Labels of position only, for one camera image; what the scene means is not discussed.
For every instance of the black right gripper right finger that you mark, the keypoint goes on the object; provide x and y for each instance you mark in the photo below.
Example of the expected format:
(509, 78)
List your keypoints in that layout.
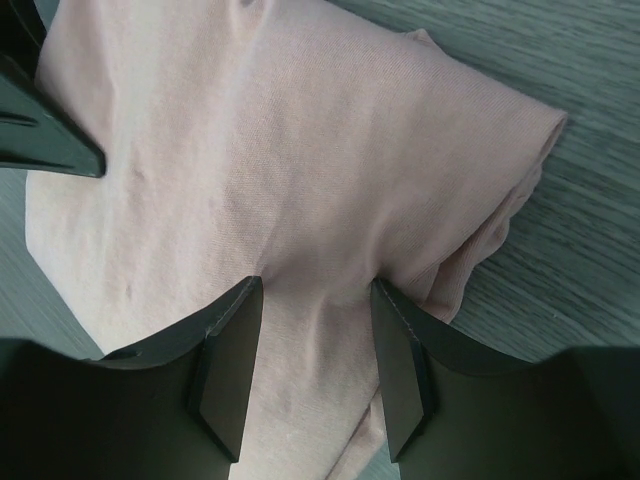
(455, 408)

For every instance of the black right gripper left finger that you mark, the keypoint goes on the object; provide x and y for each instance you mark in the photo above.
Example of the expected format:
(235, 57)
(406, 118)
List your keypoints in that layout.
(171, 406)

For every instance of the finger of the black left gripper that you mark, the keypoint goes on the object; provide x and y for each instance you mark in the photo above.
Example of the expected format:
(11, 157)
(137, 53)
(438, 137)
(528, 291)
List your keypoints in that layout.
(35, 133)

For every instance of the pink printed t shirt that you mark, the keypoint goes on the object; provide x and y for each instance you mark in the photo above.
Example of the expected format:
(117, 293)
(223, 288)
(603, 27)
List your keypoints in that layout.
(294, 141)

